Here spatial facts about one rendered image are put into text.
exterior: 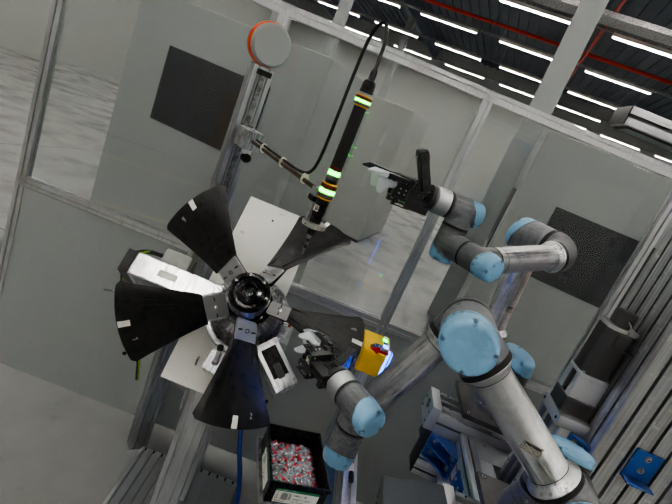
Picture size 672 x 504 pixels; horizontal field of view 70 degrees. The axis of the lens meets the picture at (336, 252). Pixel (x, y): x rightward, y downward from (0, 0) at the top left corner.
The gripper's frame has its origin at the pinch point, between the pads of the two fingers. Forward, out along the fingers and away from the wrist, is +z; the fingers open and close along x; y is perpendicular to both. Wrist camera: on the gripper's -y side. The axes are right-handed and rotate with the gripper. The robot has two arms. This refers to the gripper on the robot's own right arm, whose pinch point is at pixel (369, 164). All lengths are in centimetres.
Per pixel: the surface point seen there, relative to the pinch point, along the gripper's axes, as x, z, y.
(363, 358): 15, -27, 63
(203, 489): 40, 4, 158
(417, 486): -64, -16, 42
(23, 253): 90, 114, 101
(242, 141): 51, 36, 13
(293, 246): 14.2, 9.3, 32.8
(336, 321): 1.0, -9.3, 46.5
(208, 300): -2, 28, 51
